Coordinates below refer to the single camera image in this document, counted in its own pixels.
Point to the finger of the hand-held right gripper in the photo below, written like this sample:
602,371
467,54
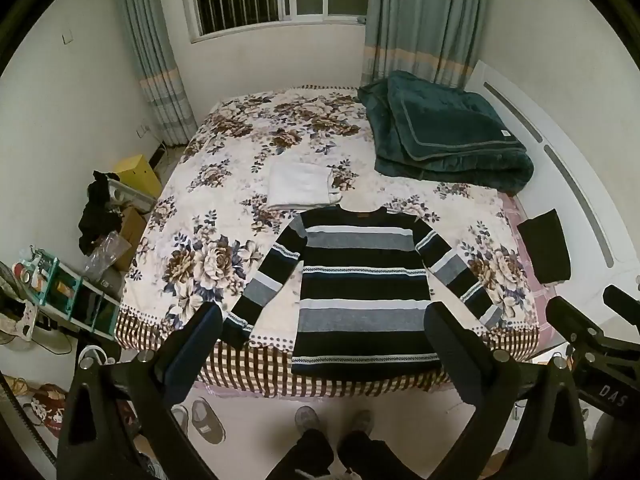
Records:
575,321
622,297

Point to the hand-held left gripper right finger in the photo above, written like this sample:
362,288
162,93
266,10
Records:
450,345

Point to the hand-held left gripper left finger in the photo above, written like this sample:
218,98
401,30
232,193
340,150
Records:
192,340

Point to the striped knit sweater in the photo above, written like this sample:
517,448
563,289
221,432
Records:
360,285

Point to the pink bed sheet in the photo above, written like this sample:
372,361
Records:
530,300

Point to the black folded garment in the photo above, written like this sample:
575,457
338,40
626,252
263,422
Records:
545,247

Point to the grey slipper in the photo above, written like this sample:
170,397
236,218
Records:
204,420
179,419

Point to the clear plastic bag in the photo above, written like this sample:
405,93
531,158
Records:
107,255

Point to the floral bed blanket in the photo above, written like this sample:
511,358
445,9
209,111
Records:
210,220

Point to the brown cardboard box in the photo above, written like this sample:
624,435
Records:
132,230

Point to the green storage rack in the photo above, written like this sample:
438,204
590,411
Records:
75,295

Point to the person's right leg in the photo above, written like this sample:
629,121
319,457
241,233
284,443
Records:
365,450

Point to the person's leg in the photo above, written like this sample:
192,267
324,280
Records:
307,445
365,450

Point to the white bed headboard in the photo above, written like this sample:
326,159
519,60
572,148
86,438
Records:
575,160

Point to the person's left leg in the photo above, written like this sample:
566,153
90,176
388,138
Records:
307,445

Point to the black crumpled cloth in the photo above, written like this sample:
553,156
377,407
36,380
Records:
97,215

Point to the yellow box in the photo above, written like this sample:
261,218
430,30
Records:
137,175

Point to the white folded cloth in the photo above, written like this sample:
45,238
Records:
300,185

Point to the dark green folded quilt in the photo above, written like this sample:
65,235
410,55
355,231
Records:
440,135

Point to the grey-green curtain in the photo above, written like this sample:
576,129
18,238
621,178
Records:
155,60
425,15

